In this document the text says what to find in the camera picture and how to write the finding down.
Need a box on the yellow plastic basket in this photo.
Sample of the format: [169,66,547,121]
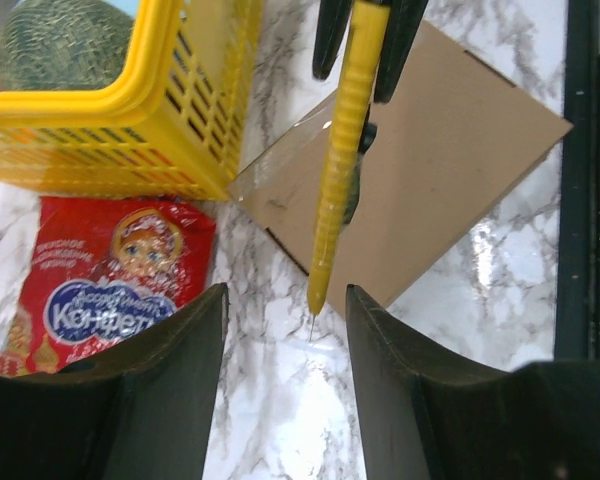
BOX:
[0,1,263,200]

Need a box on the yellow utility knife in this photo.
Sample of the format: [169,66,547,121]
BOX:
[307,1,390,317]

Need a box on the green round melon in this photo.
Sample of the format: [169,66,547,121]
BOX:
[0,1,134,91]

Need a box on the red candy bag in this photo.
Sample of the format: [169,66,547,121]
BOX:
[0,197,216,377]

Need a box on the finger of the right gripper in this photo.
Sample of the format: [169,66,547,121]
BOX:
[373,0,429,104]
[312,0,352,80]

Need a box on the brown cardboard express box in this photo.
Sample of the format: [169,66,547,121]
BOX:
[230,22,570,313]

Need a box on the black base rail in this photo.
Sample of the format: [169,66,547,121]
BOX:
[554,1,600,361]

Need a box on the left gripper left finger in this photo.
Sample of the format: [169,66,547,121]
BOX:
[0,283,229,479]

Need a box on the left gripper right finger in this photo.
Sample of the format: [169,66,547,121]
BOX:
[345,285,600,479]

